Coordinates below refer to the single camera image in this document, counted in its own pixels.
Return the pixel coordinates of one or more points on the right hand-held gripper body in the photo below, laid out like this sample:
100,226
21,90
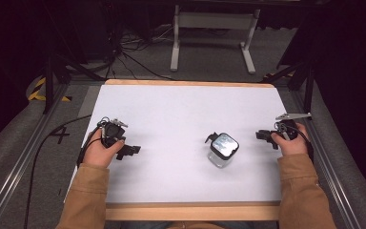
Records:
288,127

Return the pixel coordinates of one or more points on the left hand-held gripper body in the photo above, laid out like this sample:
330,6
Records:
112,130

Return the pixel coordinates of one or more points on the person's right hand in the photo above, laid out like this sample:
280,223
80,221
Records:
290,144

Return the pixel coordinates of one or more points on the person's left hand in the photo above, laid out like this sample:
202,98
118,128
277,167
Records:
99,152

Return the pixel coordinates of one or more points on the clear square jar black lid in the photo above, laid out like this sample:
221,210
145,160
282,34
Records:
224,149

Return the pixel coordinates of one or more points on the black tripod stand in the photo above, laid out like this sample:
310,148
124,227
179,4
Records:
49,82
308,82

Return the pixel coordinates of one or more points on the yellow black floor tape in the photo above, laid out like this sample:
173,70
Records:
38,93

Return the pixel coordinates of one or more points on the white metal stand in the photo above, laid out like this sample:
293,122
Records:
214,20

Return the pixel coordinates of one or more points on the aluminium rail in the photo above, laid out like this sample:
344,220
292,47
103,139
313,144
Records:
16,171
327,165

